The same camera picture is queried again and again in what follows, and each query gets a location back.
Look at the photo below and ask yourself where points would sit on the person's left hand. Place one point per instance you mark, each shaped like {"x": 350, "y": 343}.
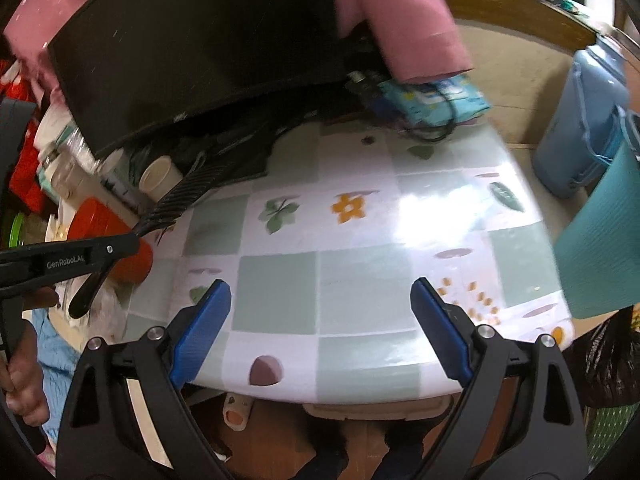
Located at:
{"x": 27, "y": 375}

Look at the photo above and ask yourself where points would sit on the orange-red plastic container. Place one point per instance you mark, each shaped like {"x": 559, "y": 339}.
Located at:
{"x": 95, "y": 220}

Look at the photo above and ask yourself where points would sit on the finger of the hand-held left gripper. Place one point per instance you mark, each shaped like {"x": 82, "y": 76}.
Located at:
{"x": 115, "y": 252}

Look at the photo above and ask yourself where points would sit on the red packaging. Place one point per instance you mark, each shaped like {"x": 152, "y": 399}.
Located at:
{"x": 25, "y": 180}

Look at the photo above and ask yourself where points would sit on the floral checked tablecloth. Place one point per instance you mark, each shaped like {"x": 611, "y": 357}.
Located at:
{"x": 350, "y": 280}

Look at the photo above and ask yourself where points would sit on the green rimmed lid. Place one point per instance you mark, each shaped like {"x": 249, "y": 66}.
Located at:
{"x": 16, "y": 230}

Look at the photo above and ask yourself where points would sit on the pink cloth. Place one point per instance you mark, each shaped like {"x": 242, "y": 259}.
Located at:
{"x": 400, "y": 20}

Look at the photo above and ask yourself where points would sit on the beige paper cup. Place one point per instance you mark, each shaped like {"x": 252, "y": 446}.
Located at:
{"x": 160, "y": 176}

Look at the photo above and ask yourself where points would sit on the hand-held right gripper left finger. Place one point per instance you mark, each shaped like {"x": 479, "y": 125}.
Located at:
{"x": 202, "y": 330}

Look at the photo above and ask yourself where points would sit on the black woven-pattern tool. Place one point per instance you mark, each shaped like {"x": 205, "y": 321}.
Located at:
{"x": 185, "y": 195}

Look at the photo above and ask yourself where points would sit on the wooden ledge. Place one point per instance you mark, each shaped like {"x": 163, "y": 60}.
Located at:
{"x": 500, "y": 5}

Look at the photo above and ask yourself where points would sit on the green patterned fabric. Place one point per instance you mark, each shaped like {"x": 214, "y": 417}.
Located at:
{"x": 610, "y": 435}

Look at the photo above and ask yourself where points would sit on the light blue cloth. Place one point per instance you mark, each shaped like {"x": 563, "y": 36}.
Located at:
{"x": 55, "y": 360}

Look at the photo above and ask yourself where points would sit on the blue thermos jug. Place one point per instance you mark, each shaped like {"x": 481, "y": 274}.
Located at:
{"x": 570, "y": 125}

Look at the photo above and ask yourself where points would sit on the small white orange device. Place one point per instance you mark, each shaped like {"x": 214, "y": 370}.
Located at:
{"x": 235, "y": 412}

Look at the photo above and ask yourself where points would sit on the blue patterned packet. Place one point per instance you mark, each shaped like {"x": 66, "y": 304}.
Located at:
{"x": 435, "y": 99}

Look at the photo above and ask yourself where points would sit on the black flat screen television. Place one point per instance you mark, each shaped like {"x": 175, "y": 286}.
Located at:
{"x": 200, "y": 50}

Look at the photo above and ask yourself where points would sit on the white plastic jar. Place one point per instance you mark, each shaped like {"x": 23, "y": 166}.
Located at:
{"x": 55, "y": 130}

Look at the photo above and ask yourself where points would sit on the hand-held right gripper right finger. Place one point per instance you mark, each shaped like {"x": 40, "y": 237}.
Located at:
{"x": 442, "y": 330}

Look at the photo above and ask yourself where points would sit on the person's dark pants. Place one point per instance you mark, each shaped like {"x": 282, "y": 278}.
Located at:
{"x": 325, "y": 450}

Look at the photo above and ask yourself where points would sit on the black garbage bag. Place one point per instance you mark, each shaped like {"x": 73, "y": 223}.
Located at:
{"x": 610, "y": 365}

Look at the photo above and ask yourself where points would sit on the blue-grey plastic trash bin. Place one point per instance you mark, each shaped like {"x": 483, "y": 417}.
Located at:
{"x": 600, "y": 240}

